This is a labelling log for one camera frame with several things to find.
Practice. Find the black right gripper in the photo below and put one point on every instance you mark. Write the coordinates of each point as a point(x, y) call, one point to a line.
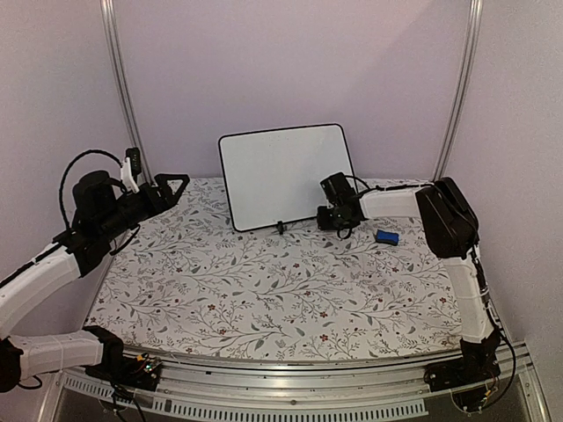
point(325, 224)

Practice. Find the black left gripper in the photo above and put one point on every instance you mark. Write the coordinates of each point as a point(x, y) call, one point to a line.
point(166, 199)

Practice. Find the blue whiteboard eraser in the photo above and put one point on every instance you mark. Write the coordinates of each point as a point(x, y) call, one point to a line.
point(386, 237)

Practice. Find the white whiteboard black frame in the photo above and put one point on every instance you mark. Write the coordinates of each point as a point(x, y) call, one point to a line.
point(274, 175)

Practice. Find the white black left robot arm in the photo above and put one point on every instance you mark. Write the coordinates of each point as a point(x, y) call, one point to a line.
point(106, 208)

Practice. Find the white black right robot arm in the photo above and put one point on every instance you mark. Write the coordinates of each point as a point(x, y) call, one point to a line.
point(450, 227)

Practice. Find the floral patterned table mat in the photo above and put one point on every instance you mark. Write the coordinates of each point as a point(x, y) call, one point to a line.
point(189, 283)

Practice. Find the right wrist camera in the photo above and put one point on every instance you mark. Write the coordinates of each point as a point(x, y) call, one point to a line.
point(337, 189)

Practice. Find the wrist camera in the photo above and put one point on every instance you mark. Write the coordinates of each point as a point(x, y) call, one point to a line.
point(337, 189)
point(131, 168)

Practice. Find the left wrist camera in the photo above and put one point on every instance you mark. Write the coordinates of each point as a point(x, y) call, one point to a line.
point(131, 168)

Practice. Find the right aluminium corner post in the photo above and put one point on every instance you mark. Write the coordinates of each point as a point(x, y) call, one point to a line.
point(470, 48)

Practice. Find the aluminium corner post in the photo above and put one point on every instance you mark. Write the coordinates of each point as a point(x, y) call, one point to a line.
point(470, 48)
point(109, 20)

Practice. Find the left aluminium corner post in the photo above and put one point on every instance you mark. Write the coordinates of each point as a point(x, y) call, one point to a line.
point(109, 20)

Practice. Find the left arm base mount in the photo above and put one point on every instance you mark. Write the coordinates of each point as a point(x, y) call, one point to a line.
point(126, 371)

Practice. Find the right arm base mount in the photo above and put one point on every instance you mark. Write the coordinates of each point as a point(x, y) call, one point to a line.
point(476, 365)

